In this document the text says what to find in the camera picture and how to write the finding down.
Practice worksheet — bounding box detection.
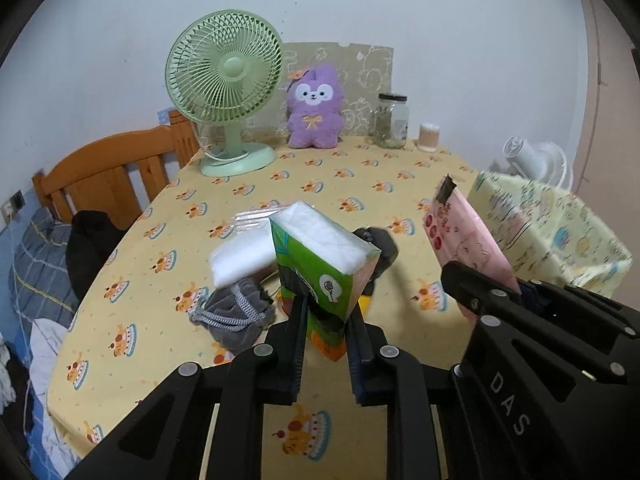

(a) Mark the pink tissue pack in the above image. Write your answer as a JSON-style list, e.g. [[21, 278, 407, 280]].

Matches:
[[423, 176, 521, 320]]

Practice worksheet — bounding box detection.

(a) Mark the beige patterned board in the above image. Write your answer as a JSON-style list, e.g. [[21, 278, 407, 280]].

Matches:
[[243, 42, 394, 140]]

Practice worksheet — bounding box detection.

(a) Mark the cotton swab container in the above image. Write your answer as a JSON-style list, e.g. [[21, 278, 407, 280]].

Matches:
[[416, 122, 440, 153]]

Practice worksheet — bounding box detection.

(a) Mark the wall power outlet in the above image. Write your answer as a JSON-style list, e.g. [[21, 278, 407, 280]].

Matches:
[[1, 191, 25, 219]]

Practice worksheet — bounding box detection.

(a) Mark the black plastic bag roll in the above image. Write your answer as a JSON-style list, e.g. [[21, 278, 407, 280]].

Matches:
[[354, 226, 399, 287]]

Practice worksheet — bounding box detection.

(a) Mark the cartoon fabric storage box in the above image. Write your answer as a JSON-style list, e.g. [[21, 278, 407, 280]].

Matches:
[[468, 171, 632, 297]]

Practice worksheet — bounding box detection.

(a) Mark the grey drawstring pouch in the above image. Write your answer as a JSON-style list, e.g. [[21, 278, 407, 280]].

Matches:
[[189, 278, 276, 356]]

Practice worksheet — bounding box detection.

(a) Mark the glass jar with lid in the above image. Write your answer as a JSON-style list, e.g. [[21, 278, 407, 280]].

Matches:
[[372, 93, 409, 150]]

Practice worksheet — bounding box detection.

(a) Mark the green tissue pack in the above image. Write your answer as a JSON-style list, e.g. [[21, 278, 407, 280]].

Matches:
[[269, 202, 380, 362]]

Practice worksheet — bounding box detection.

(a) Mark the wooden bed headboard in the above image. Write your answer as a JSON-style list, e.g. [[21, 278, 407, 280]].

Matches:
[[32, 110, 198, 230]]

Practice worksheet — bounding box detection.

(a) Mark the white towel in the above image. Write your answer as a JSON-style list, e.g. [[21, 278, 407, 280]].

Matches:
[[208, 219, 276, 289]]

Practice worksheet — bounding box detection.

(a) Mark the white clothing on bed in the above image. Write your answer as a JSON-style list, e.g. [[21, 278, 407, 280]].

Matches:
[[29, 318, 78, 479]]

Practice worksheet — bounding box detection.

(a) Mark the blue plaid pillow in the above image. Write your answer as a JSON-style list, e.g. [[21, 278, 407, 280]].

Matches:
[[9, 207, 79, 336]]

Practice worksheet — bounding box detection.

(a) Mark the white standing fan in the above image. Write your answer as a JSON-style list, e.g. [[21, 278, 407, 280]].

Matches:
[[489, 136, 573, 191]]

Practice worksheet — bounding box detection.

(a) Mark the purple plush bunny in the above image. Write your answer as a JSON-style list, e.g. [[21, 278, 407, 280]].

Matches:
[[286, 64, 345, 150]]

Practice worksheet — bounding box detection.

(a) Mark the black clothing on bed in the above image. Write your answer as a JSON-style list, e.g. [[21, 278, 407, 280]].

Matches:
[[65, 210, 126, 302]]

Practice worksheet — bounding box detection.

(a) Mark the green desk fan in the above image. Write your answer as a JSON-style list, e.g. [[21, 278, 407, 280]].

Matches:
[[165, 9, 282, 178]]

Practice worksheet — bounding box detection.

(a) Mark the clear zip bag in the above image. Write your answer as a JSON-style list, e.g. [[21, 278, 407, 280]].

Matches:
[[232, 205, 288, 231]]

